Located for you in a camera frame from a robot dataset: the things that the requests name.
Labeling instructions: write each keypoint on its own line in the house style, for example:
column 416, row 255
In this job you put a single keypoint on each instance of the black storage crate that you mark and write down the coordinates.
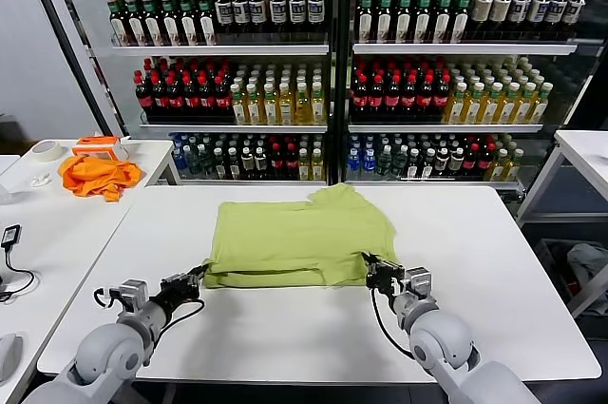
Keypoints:
column 551, row 263

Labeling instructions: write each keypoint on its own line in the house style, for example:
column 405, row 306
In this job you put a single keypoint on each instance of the crumpled orange cloth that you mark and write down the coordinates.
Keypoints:
column 90, row 178

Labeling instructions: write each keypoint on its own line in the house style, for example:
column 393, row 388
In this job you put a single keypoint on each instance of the white side table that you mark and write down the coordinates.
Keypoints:
column 582, row 145
column 157, row 152

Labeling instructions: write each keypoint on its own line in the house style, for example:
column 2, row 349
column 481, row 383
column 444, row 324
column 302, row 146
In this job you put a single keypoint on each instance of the yellow juice bottle green label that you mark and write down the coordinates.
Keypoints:
column 318, row 108
column 490, row 107
column 507, row 107
column 457, row 107
column 255, row 109
column 271, row 109
column 473, row 107
column 239, row 109
column 523, row 107
column 286, row 109
column 540, row 107
column 303, row 109

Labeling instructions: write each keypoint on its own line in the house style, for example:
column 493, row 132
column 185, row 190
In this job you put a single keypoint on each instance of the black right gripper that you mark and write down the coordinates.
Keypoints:
column 392, row 281

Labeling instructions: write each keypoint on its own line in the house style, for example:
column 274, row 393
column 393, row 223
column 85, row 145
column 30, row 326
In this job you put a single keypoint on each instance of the glass drinks display cabinet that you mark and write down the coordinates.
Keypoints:
column 228, row 50

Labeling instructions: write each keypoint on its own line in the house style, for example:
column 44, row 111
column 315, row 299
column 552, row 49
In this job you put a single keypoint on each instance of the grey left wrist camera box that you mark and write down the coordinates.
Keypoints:
column 134, row 291

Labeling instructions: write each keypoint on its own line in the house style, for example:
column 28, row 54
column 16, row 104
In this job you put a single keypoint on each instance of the small blue water bottle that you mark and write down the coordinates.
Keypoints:
column 179, row 164
column 369, row 166
column 354, row 166

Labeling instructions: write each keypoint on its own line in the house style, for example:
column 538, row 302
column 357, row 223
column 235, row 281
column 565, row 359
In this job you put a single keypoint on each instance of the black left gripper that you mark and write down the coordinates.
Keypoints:
column 179, row 289

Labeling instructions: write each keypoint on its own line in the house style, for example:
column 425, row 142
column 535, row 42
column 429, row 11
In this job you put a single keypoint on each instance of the dark drink bottle beige label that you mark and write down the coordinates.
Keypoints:
column 481, row 12
column 500, row 12

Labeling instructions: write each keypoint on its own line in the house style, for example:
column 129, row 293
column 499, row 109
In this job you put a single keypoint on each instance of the black power adapter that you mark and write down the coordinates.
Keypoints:
column 10, row 236

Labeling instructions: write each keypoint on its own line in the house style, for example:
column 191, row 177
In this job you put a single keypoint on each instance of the small cola bottle red cap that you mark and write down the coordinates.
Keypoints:
column 278, row 166
column 470, row 164
column 290, row 166
column 485, row 162

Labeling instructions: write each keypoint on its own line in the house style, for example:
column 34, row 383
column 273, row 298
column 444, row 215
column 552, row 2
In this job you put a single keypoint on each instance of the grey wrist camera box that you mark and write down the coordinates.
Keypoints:
column 134, row 291
column 420, row 280

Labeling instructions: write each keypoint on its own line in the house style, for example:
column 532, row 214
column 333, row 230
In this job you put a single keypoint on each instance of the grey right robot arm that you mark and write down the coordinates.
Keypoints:
column 439, row 337

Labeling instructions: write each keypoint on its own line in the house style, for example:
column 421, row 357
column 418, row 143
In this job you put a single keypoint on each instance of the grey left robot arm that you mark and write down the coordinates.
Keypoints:
column 109, row 352

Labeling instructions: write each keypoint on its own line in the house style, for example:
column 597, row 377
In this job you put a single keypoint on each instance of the dark tea bottle green cap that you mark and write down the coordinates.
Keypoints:
column 385, row 19
column 115, row 24
column 461, row 19
column 151, row 24
column 424, row 19
column 405, row 19
column 133, row 24
column 206, row 24
column 366, row 19
column 169, row 24
column 443, row 19
column 188, row 24

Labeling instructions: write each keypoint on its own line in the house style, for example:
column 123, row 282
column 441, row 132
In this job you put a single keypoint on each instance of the small white plastic piece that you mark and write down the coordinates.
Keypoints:
column 40, row 180

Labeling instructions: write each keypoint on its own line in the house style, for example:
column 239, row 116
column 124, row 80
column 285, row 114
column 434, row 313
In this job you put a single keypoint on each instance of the small dark bottle white cap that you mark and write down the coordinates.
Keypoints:
column 233, row 166
column 413, row 166
column 260, row 164
column 218, row 166
column 456, row 162
column 427, row 166
column 247, row 164
column 442, row 164
column 205, row 164

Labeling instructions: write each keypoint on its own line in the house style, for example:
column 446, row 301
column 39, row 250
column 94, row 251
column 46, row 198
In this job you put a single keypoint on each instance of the small green tinted bottle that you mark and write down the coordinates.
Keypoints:
column 192, row 164
column 385, row 165
column 400, row 164

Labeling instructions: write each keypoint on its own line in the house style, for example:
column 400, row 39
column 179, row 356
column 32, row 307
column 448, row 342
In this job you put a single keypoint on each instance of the dark drink bottle blue label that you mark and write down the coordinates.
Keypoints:
column 223, row 14
column 258, row 14
column 278, row 13
column 241, row 14
column 297, row 12
column 316, row 11
column 518, row 12
column 536, row 12
column 574, row 14
column 555, row 13

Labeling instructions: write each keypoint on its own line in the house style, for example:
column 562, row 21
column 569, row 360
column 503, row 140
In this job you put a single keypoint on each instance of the masking tape roll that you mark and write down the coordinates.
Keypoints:
column 50, row 159

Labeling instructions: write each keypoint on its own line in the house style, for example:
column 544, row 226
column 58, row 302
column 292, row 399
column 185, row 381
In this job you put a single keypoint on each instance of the grey cloth bundle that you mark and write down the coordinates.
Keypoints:
column 586, row 261

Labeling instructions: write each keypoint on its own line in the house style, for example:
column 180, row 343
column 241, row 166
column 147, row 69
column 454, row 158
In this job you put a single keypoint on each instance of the small yellow juice bottle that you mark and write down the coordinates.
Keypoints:
column 499, row 167
column 514, row 167
column 317, row 168
column 304, row 168

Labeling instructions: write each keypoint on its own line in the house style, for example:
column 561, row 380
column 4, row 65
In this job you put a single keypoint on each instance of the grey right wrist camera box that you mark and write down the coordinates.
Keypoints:
column 420, row 280

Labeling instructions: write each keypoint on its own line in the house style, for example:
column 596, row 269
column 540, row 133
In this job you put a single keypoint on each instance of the grey rounded device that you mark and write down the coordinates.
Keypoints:
column 9, row 356

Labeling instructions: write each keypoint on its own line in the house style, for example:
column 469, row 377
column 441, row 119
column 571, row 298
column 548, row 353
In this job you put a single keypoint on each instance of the light green t-shirt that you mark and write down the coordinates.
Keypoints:
column 294, row 237

